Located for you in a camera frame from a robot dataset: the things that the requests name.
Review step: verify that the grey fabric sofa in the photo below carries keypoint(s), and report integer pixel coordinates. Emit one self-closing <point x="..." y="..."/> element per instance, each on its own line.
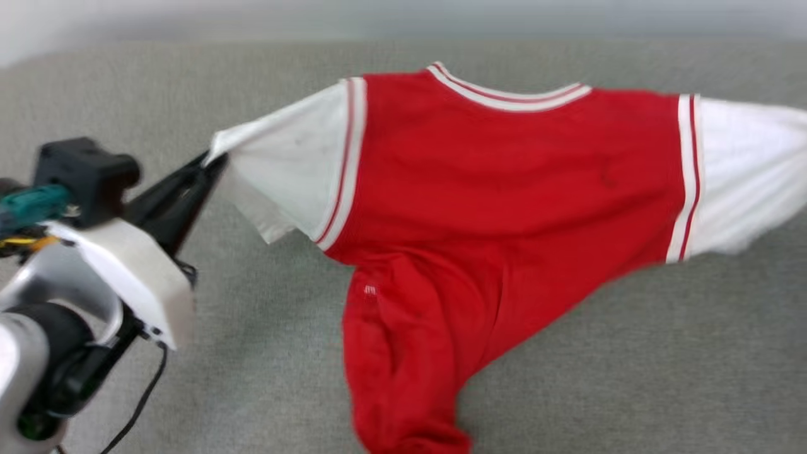
<point x="252" y="378"/>

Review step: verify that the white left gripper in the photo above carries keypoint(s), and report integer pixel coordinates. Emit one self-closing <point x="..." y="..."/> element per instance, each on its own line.
<point x="135" y="271"/>

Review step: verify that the red white baseball shirt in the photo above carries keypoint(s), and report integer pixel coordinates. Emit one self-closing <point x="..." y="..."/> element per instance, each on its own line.
<point x="504" y="208"/>

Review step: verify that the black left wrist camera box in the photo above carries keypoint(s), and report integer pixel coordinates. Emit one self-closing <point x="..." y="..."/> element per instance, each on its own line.
<point x="85" y="180"/>

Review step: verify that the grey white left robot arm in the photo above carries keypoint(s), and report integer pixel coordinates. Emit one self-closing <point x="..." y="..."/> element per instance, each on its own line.
<point x="44" y="353"/>

